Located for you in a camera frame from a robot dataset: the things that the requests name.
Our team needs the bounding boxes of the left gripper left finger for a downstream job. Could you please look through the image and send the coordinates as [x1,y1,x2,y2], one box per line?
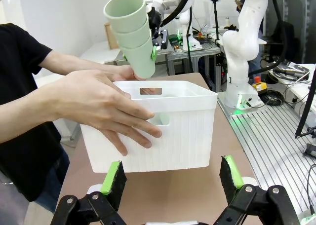
[50,160,128,225]

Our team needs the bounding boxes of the person's left hand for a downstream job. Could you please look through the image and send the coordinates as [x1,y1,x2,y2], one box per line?
[108,65,147,81]

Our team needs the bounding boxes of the aluminium slatted base plate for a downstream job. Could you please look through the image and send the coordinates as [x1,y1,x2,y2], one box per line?
[217,90,316,225]

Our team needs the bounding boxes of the black slanted stand pole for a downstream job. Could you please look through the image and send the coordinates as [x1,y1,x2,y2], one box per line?
[294,64,316,140]

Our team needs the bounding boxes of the yellow emergency stop box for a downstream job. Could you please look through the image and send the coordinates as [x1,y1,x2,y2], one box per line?
[251,76,268,93]

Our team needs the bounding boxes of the white workbench with cables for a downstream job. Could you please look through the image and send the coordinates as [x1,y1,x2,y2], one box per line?
[268,63,316,105]

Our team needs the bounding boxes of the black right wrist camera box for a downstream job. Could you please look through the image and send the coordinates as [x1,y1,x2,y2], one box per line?
[159,29,170,50]

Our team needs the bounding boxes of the person's left forearm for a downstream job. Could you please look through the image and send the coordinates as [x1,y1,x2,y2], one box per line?
[37,49,113,76]

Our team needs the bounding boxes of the pale green plastic cup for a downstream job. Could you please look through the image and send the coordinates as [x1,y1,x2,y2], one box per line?
[155,112,171,124]
[103,0,148,34]
[112,14,152,49]
[120,34,156,79]

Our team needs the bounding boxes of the person's blue jeans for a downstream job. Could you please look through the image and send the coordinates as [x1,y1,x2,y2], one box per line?
[34,148,72,215]

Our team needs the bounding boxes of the white plastic basket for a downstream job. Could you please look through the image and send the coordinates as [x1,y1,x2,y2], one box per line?
[80,80,218,174]

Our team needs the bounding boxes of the grey metal-frame table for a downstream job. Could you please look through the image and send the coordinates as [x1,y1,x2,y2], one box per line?
[166,41,222,76]

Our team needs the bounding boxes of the black upright stand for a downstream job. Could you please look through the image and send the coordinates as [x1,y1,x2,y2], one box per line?
[206,0,224,44]

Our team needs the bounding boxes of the black coiled cables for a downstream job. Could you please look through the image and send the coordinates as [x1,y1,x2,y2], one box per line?
[260,88,284,106]

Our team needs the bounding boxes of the white table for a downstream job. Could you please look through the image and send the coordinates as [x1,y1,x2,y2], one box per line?
[80,39,130,66]

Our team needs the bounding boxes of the person's right forearm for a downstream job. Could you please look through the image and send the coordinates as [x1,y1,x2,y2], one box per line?
[0,78,65,145]

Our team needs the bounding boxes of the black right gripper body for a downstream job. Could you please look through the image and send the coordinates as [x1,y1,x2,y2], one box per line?
[147,7,163,47]

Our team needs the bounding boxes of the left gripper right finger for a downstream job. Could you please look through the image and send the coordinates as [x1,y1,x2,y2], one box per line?
[214,155,301,225]

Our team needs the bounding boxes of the wooden frame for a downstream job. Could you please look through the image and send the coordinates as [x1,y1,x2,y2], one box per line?
[103,22,121,51]

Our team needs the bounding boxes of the person's black t-shirt torso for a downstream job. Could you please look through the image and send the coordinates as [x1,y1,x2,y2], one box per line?
[0,22,62,203]

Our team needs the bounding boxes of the person's right hand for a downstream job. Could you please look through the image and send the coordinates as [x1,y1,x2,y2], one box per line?
[49,69,162,156]

